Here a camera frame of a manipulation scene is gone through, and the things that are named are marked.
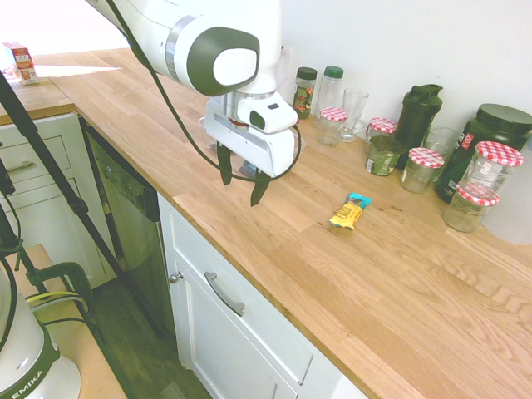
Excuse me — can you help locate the clear drinking glass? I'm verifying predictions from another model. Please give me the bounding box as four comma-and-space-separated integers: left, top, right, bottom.
422, 125, 464, 185

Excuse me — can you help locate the black shaker bottle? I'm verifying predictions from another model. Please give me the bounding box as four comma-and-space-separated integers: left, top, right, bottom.
392, 83, 445, 171

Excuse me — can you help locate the stainless steel dishwasher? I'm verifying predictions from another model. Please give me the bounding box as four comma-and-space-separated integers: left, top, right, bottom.
80, 117, 178, 338

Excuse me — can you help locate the large dark protein tub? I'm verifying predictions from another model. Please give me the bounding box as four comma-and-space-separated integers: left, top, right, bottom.
434, 103, 532, 205

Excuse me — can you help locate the tall clear glass mug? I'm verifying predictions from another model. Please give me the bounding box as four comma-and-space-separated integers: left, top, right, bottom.
337, 88, 371, 144

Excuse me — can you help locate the green cup foil lid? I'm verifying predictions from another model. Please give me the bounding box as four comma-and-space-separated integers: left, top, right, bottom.
365, 135, 408, 178

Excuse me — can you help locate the glass jar red checked lid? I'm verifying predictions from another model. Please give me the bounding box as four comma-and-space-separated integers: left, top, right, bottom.
441, 183, 501, 234
399, 146, 446, 195

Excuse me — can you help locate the black camera tripod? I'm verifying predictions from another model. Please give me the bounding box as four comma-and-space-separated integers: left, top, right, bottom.
0, 70, 167, 339

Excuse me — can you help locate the green metal clamp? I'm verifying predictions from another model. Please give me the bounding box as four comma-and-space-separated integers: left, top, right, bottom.
23, 261, 95, 318

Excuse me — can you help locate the orange white carton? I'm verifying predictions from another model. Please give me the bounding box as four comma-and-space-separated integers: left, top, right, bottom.
1, 41, 41, 86

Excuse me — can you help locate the yellow cable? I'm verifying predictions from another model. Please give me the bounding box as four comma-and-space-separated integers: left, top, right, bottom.
25, 290, 91, 315

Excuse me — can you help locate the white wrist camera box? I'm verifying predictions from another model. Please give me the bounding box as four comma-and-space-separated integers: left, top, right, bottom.
238, 94, 300, 135

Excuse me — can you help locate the small jar red checked lid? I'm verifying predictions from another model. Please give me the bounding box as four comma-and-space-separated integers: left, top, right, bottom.
316, 106, 350, 147
364, 116, 399, 155

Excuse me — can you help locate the silver drawer handle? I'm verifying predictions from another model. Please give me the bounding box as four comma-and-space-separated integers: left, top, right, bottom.
204, 271, 247, 318

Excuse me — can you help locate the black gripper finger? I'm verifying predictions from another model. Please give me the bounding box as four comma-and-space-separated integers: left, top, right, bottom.
249, 169, 272, 208
215, 142, 234, 186

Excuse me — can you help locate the yellow teal protein bar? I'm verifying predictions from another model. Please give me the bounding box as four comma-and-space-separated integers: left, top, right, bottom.
328, 191, 374, 231

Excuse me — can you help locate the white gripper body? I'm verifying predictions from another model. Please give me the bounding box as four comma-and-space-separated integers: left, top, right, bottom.
204, 97, 298, 178

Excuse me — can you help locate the brushed metal drawer pull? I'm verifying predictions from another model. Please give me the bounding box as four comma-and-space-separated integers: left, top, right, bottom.
5, 160, 37, 174

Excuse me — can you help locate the clear plastic container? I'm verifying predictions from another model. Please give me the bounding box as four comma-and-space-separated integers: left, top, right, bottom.
197, 116, 307, 182

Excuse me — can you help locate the wooden robot mounting board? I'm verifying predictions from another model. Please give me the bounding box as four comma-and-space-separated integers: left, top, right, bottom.
0, 244, 128, 399

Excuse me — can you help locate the clear bottle green lid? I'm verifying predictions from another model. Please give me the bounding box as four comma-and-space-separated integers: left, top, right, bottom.
313, 65, 345, 126

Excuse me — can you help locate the spice jar dark lid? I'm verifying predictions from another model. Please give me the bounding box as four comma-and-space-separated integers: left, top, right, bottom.
293, 66, 318, 121

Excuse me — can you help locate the white drawer cabinet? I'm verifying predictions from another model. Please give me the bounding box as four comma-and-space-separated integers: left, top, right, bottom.
0, 111, 118, 292

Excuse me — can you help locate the white kitchen cabinet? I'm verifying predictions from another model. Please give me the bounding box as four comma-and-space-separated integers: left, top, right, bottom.
157, 192, 369, 399

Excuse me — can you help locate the large jar red checked lid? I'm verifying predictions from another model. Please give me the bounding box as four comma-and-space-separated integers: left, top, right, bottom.
456, 140, 525, 201

